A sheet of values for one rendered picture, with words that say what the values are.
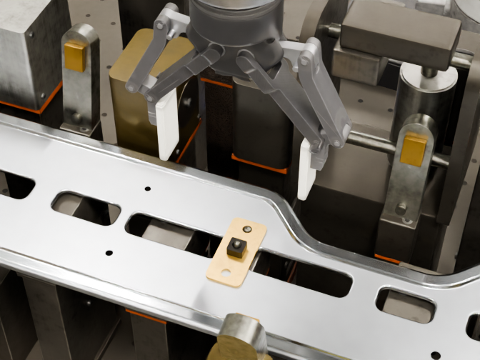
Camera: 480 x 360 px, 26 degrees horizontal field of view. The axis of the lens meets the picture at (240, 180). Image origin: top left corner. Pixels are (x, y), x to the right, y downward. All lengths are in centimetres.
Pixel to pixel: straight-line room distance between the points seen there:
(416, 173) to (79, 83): 38
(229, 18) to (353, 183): 42
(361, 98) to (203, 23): 87
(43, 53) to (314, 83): 45
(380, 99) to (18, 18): 69
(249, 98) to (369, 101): 56
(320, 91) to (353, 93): 82
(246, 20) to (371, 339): 36
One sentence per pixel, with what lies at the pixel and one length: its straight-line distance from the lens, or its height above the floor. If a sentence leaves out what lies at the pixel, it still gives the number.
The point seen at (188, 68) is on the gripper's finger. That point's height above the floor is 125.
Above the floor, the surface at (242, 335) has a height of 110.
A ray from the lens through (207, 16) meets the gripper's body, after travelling 80.
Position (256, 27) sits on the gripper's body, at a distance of 80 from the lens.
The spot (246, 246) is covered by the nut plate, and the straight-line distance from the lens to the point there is 105.
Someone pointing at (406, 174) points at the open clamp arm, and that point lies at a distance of 108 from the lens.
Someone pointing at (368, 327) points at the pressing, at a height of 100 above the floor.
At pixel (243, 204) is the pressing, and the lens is 110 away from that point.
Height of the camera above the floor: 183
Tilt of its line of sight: 47 degrees down
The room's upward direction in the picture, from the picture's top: straight up
